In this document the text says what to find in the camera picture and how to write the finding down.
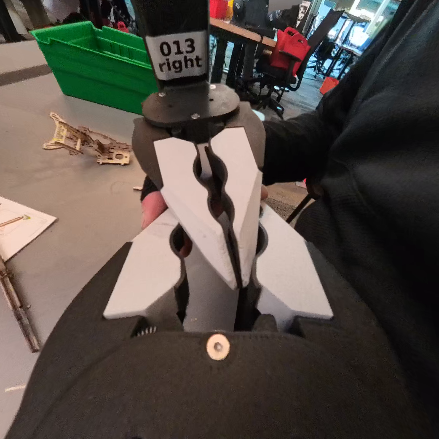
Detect green plastic bin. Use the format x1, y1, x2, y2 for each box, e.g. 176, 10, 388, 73
30, 21, 158, 115

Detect wooden model assembly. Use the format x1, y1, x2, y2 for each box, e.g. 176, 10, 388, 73
43, 112, 132, 166

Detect person's right forearm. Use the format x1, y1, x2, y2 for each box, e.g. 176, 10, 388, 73
262, 99, 347, 187

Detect white instruction booklet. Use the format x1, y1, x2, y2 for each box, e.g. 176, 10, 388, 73
0, 196, 58, 262

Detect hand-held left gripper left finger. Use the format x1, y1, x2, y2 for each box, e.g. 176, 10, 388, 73
103, 209, 189, 330

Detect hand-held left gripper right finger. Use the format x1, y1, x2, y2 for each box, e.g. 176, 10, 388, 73
237, 202, 334, 332

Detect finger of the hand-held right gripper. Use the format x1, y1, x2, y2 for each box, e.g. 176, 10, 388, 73
153, 137, 241, 291
209, 127, 263, 288

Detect red tote bag with handles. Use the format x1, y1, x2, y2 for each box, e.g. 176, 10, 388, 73
270, 27, 311, 77

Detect person's right hand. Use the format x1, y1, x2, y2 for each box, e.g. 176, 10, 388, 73
141, 190, 169, 230

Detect black office chair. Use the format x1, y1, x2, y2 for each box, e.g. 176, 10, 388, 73
237, 45, 309, 117

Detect long wooden background table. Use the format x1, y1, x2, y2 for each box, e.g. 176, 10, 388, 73
209, 17, 278, 90

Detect wooden model rod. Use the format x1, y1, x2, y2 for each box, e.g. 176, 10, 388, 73
0, 254, 40, 353

